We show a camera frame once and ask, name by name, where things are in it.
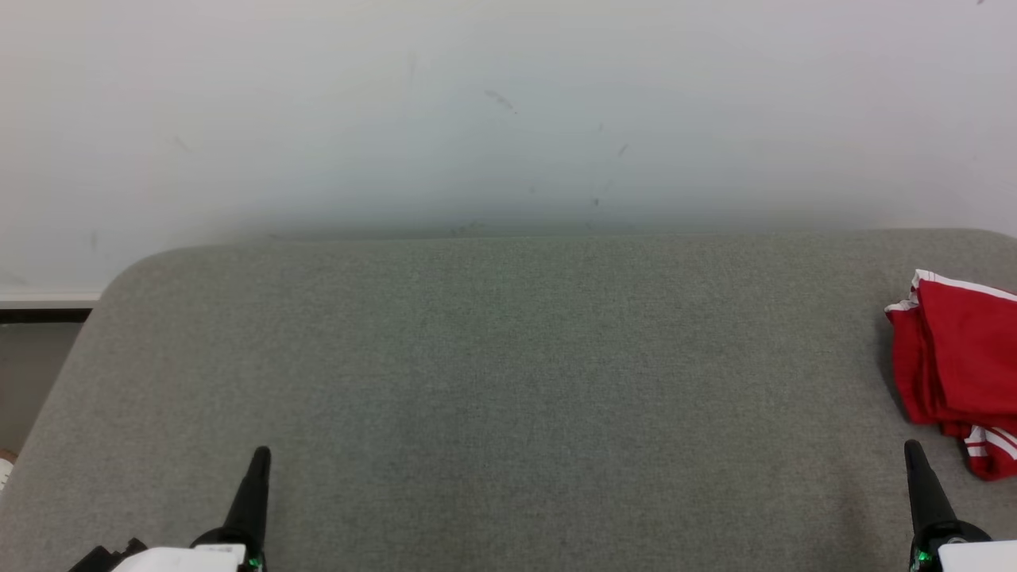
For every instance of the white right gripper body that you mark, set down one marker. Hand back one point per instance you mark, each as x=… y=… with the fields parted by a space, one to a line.
x=969 y=556

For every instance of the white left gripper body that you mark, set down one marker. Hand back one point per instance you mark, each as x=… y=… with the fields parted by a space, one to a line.
x=183 y=560

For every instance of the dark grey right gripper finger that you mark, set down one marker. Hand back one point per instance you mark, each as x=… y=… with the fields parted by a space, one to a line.
x=928 y=500

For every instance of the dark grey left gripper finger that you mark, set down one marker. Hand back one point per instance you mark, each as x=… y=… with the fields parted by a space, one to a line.
x=248 y=508

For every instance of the red jersey with white sleeves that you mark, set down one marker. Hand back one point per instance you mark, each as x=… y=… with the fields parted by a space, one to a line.
x=993 y=457

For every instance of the red shorts with white trim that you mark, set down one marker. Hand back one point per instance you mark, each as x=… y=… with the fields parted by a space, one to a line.
x=969 y=357

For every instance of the white object with brown rim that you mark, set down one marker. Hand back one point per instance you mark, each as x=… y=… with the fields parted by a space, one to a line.
x=4 y=473

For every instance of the white and black baseboard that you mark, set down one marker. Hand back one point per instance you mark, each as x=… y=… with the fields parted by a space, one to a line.
x=40 y=315

